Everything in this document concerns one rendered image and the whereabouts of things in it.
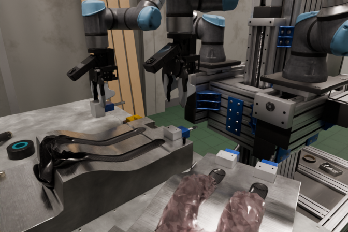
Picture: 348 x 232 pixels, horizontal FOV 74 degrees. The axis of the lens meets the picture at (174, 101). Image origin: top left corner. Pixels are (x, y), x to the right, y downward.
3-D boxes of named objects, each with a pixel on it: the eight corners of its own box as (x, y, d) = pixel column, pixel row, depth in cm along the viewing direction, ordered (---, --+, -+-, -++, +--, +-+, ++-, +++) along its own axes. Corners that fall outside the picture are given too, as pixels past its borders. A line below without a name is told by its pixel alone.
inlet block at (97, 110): (121, 106, 96) (121, 94, 95) (128, 110, 93) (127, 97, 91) (90, 114, 88) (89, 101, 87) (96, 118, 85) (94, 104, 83)
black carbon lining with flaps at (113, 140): (141, 131, 83) (140, 106, 79) (170, 149, 71) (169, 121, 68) (30, 169, 62) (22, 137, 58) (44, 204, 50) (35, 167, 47)
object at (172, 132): (191, 131, 84) (192, 117, 82) (202, 135, 80) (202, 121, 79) (163, 142, 76) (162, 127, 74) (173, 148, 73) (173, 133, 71)
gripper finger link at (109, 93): (119, 105, 86) (114, 81, 84) (103, 109, 82) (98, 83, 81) (115, 105, 88) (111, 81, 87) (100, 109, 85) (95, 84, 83)
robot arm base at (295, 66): (294, 71, 97) (299, 47, 94) (334, 78, 86) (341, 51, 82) (273, 76, 89) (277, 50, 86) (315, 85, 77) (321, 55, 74)
